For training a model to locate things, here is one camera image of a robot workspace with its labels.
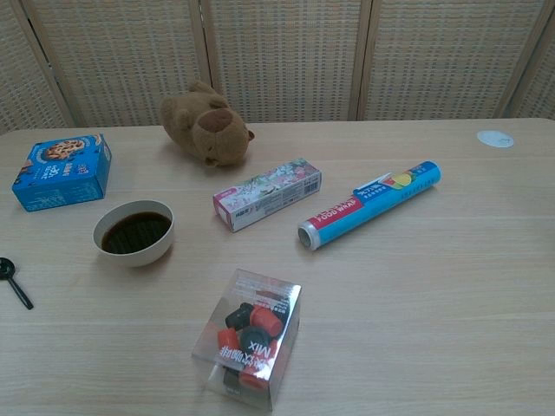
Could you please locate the blue food wrap roll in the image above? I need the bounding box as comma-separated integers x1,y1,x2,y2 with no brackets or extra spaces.
297,160,444,252

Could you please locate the white bowl of black coffee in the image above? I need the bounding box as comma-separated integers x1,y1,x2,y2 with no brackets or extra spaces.
92,199,176,268

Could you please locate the clear box of capsules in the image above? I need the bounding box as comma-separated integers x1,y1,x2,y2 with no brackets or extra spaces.
191,268,303,412

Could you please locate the brown capybara plush toy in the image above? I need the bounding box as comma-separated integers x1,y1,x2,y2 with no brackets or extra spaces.
160,80,256,169

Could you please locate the blue cookie box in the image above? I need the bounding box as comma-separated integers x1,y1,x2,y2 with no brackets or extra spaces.
11,133,113,213

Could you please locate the black plastic spoon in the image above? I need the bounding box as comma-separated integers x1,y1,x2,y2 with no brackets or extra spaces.
0,257,35,311

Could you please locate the woven rattan folding screen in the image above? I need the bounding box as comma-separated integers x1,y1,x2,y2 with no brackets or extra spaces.
0,0,555,135

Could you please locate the floral toothpaste box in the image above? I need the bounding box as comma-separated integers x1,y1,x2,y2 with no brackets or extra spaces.
212,157,323,234

